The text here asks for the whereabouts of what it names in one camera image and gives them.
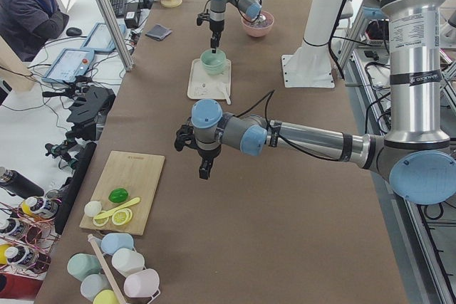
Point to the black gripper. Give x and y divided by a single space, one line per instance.
206 156
215 28

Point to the green bowl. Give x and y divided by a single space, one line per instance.
207 55
213 66

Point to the cream bunny tray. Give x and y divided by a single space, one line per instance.
203 86

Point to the white ceramic spoon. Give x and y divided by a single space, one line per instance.
223 89

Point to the pink bowl with ice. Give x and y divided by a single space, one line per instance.
257 32

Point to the grey folded cloth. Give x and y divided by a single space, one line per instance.
158 32

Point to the bamboo cutting board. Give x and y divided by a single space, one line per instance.
139 174

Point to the yellow plastic knife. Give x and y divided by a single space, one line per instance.
110 212

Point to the green toy pepper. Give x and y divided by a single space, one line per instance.
118 195

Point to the top front lemon slice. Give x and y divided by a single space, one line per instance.
122 217

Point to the far teach pendant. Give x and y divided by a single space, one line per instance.
99 39

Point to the teach pendant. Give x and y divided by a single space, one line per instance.
69 64
99 39

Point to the lemon slice near bun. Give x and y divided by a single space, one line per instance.
100 222

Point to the light blue cup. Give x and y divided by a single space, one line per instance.
112 242

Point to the white cup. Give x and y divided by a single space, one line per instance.
127 262

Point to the pink cup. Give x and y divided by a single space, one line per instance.
142 284

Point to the black computer mouse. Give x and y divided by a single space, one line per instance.
73 31

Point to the near teach pendant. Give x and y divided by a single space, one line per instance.
69 64

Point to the green cup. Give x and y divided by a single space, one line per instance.
82 265

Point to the yellow cup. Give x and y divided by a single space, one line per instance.
105 297

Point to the grey cup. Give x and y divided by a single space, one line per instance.
93 284

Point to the seated man in grey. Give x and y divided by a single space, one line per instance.
26 25

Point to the black thermos bottle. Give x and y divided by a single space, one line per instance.
18 185

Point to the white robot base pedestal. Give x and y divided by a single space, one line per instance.
310 65

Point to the white wire cup rack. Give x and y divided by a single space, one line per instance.
115 279

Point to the copper wire bottle rack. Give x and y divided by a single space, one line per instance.
27 241

